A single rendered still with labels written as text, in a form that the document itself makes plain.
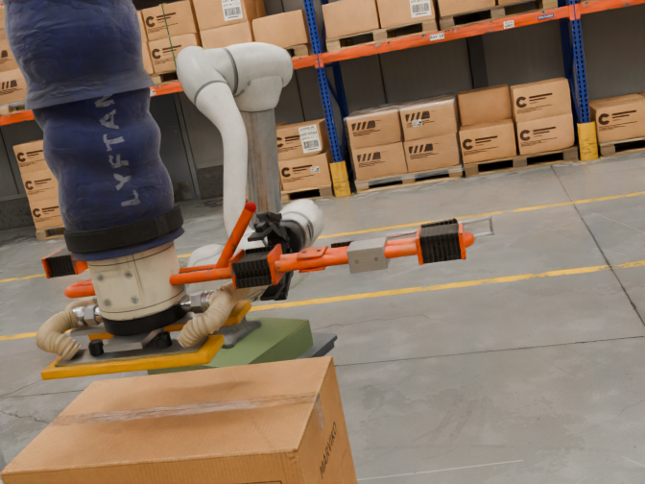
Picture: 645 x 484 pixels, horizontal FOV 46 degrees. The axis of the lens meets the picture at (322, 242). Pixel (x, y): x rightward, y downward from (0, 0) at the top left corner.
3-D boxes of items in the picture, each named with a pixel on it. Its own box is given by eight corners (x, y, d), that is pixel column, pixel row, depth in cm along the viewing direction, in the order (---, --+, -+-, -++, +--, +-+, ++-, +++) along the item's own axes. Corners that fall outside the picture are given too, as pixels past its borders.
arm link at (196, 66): (195, 79, 190) (243, 71, 196) (167, 37, 199) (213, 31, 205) (190, 119, 199) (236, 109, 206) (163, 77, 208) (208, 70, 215)
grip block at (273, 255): (232, 292, 141) (226, 261, 140) (247, 275, 150) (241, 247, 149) (275, 286, 139) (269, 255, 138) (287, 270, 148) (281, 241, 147)
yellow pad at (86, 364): (41, 381, 143) (34, 357, 141) (67, 359, 152) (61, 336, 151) (209, 364, 135) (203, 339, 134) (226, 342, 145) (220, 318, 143)
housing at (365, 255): (349, 275, 137) (345, 251, 136) (354, 263, 144) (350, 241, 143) (387, 270, 136) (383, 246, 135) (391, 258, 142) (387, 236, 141)
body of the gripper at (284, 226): (300, 216, 161) (291, 228, 152) (308, 254, 163) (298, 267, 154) (267, 221, 163) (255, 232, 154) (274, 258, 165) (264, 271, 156)
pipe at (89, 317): (41, 359, 144) (34, 331, 142) (102, 312, 167) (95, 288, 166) (208, 342, 136) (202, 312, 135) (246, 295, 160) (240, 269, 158)
